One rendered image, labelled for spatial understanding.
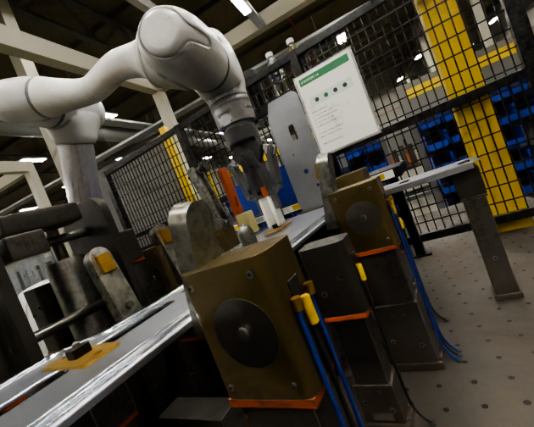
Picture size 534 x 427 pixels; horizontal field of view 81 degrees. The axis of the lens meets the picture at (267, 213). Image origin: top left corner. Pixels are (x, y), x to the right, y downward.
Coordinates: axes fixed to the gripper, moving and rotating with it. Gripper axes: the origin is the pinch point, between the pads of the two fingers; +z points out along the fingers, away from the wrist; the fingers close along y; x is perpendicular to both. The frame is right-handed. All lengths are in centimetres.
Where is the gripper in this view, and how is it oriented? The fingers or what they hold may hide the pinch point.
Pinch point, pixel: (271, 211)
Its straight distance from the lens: 70.9
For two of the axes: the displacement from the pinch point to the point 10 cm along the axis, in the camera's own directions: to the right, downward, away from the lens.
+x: 4.5, -2.2, 8.7
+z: 3.7, 9.3, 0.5
